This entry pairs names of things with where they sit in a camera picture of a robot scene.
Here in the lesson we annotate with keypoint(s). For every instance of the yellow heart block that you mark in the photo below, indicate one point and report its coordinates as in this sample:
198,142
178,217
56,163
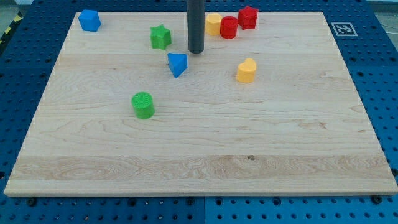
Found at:
246,71

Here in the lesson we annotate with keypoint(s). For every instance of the light wooden board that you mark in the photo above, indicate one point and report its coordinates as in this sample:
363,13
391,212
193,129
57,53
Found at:
299,129

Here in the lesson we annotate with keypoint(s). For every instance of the white fiducial marker tag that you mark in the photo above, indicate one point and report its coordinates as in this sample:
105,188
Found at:
344,29

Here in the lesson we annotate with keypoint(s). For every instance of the black bolt left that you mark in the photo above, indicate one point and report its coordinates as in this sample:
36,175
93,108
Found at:
31,202

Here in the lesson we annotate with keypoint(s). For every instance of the green star block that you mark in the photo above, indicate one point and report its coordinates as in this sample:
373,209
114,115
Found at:
160,37

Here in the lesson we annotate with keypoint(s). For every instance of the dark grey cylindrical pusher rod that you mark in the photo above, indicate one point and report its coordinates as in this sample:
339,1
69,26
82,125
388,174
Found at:
196,25

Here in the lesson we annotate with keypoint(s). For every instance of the red star block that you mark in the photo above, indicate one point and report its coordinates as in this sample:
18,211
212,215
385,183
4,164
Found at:
247,17

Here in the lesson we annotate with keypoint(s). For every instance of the green cylinder block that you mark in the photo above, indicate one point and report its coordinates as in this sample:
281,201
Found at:
143,106

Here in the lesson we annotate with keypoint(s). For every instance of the black bolt right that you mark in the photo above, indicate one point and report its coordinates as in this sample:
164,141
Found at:
376,199

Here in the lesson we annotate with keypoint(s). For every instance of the blue triangle block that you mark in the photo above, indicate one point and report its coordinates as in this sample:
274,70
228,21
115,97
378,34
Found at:
178,63

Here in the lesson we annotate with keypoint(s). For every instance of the blue pentagon block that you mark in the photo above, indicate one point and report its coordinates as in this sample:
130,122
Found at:
89,20

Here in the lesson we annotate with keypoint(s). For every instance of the black bolt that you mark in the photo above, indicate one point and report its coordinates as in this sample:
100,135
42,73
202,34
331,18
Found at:
376,199
31,202

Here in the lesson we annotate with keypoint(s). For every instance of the yellow hexagon block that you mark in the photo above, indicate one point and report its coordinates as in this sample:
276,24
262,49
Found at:
213,23

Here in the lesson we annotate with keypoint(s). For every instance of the red cylinder block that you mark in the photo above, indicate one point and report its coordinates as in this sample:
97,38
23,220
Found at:
228,27

